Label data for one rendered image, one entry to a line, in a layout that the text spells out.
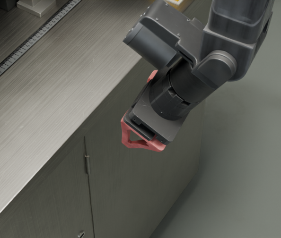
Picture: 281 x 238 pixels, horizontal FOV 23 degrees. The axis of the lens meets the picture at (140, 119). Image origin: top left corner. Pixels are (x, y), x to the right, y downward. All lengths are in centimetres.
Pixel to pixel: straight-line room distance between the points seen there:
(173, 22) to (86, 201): 69
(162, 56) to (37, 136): 41
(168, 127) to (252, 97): 158
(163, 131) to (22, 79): 44
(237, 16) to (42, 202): 65
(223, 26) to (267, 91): 175
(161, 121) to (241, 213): 129
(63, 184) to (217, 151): 106
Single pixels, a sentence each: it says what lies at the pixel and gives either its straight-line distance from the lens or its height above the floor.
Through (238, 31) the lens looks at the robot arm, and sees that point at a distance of 73.
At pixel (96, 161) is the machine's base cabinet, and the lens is 137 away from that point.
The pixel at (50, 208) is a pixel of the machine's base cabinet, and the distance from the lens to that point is 129.
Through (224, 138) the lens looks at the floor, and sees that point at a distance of 232.
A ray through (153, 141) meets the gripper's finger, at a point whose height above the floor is 109.
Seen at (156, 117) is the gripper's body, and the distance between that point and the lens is 88.
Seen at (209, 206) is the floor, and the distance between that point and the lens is 215.
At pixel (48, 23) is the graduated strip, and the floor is 90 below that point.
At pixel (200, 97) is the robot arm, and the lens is 84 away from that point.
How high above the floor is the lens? 180
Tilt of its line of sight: 50 degrees down
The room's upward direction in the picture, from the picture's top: straight up
